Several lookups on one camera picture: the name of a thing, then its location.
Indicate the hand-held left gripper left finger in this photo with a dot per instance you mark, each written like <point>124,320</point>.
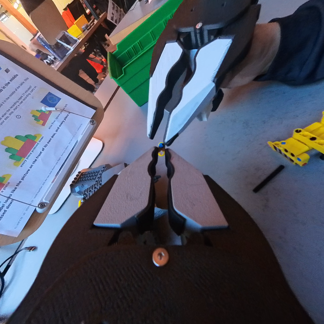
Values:
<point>126,197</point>

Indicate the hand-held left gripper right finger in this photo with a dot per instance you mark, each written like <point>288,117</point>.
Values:
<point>195,200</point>

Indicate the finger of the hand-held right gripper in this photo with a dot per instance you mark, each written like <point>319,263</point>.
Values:
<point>197,86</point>
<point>159,81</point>

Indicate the small yellow blue brick piece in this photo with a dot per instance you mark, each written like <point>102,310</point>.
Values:
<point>161,145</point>

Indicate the yellow toy brick assembly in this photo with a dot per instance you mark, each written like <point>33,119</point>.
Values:
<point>296,146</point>

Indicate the person's right forearm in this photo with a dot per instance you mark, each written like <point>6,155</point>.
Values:
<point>301,45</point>

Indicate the grey desk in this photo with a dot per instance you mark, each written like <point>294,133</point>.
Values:
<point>253,121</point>

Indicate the person's right hand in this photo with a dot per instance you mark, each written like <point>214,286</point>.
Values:
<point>253,58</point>

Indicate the green plastic bin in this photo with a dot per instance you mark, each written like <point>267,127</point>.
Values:
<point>131,76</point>

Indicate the grey yellow toy brick vehicle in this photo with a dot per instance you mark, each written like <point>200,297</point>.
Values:
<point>88,182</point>

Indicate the orange safety vest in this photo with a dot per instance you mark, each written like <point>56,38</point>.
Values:
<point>97,66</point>

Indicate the wood-edged grey table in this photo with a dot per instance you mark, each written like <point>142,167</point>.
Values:
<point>131,22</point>

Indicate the black brick axle rod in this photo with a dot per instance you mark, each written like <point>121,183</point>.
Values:
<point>268,178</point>

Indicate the white printed sign card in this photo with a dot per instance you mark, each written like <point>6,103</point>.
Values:
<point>116,12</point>

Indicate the dark wooden table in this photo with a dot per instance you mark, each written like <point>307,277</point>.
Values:
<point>88,40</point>

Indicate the yellow storage box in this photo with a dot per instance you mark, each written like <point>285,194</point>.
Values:
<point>77,27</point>

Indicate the printed instruction sheet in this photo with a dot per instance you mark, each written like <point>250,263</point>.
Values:
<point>38,151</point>

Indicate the clear acrylic box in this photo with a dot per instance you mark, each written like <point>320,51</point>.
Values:
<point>66,40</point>

